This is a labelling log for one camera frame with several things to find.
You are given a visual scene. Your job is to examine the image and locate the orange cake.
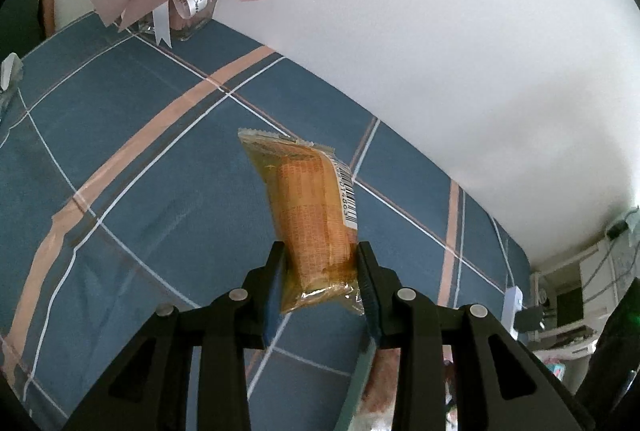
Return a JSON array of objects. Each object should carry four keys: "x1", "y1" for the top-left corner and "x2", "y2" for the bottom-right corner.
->
[{"x1": 238, "y1": 128, "x2": 364, "y2": 315}]

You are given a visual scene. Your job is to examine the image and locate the red Rater Kiss snack packet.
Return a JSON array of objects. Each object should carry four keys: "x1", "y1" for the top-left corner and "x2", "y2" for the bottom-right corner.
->
[{"x1": 358, "y1": 349, "x2": 400, "y2": 415}]

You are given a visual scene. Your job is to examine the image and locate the white shelf with devices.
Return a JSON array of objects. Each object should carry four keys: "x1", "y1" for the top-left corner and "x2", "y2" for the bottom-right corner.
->
[{"x1": 529, "y1": 207, "x2": 639, "y2": 364}]

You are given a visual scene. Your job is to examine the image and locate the blue plaid tablecloth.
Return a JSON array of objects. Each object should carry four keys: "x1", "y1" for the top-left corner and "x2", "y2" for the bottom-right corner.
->
[{"x1": 1, "y1": 14, "x2": 530, "y2": 430}]

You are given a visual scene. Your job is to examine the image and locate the glass vase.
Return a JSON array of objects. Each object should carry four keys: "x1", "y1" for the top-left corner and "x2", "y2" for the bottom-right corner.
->
[{"x1": 132, "y1": 0, "x2": 218, "y2": 48}]

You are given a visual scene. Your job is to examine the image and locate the teal chair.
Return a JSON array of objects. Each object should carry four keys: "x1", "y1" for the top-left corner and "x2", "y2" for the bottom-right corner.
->
[{"x1": 0, "y1": 0, "x2": 46, "y2": 58}]

